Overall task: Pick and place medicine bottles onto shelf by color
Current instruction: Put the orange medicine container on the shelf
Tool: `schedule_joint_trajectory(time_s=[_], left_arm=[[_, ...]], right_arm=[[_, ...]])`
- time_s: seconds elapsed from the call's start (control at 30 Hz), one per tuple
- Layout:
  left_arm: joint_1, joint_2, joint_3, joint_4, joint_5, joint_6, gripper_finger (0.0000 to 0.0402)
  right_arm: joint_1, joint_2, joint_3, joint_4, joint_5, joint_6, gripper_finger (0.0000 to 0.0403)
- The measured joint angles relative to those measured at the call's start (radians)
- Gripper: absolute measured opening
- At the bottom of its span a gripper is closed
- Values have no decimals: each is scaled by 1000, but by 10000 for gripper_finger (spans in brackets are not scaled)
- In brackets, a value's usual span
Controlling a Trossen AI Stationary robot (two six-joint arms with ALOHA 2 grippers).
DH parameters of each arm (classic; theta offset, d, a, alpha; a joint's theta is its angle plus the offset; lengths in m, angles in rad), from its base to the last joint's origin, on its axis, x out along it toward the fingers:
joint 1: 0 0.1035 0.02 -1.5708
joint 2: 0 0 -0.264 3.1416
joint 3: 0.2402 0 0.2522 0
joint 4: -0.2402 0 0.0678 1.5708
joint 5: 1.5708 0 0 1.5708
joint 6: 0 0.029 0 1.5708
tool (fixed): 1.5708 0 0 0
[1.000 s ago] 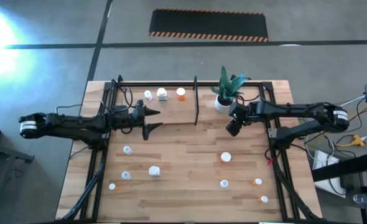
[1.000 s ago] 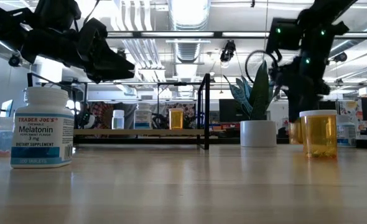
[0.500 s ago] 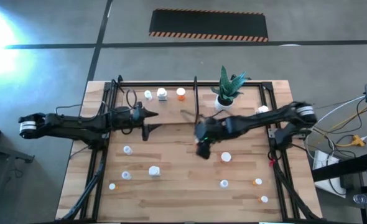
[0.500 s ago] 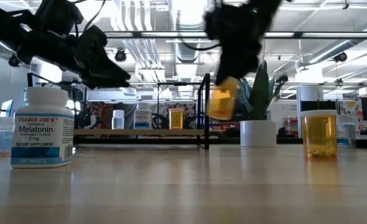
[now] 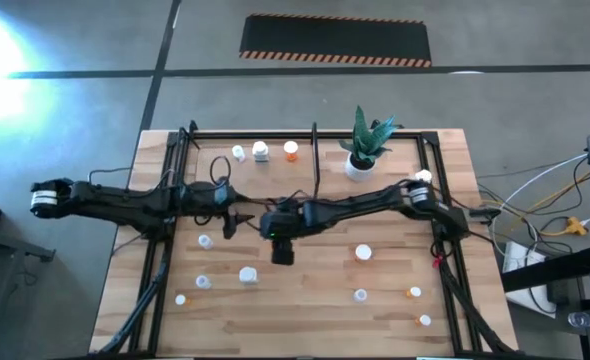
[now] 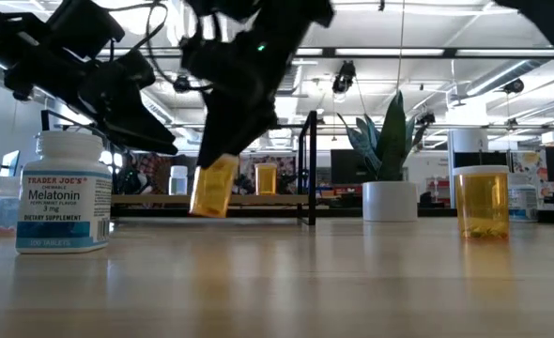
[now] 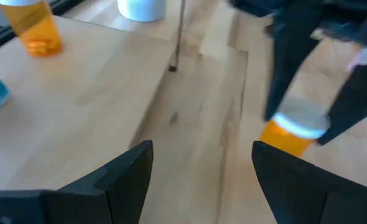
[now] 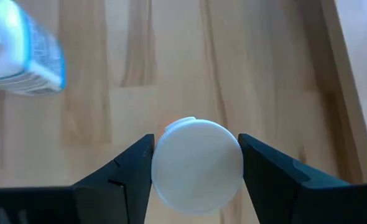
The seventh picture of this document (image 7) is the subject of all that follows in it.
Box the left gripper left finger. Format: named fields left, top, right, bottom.
left=0, top=139, right=154, bottom=224

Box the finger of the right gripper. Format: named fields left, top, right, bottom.
left=316, top=58, right=367, bottom=146
left=264, top=18, right=320, bottom=122

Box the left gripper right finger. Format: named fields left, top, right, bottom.
left=251, top=140, right=367, bottom=224

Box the large orange pill bottle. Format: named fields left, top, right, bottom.
left=258, top=96, right=331, bottom=157
left=0, top=0, right=63, bottom=59

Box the wooden shelf with black frame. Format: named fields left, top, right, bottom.
left=0, top=0, right=187, bottom=191

